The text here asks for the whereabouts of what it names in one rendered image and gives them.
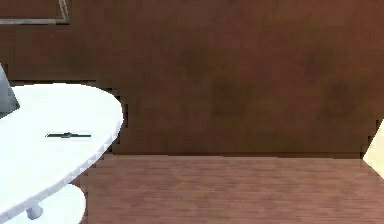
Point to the white round dining table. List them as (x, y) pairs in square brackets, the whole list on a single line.
[(50, 160)]

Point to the thin dark pen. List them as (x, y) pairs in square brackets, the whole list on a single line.
[(68, 135)]

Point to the grey laptop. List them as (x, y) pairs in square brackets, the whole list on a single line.
[(6, 96)]

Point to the grey framed wall picture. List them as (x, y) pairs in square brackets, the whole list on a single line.
[(50, 21)]

